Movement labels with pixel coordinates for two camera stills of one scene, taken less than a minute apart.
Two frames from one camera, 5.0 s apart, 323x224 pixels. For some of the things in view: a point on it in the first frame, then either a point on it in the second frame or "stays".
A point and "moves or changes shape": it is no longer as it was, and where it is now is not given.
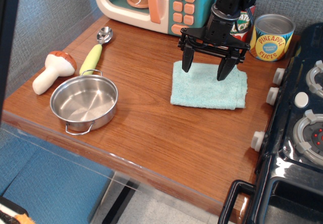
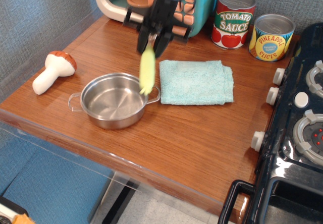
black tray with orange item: [11, 213] stays
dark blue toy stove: [288, 185] stays
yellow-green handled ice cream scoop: [104, 35] → [148, 65]
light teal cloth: [199, 87] moves or changes shape
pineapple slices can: [271, 37] stays
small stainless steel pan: [79, 101] → [113, 101]
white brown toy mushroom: [57, 63] stays
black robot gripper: [215, 39] → [160, 15]
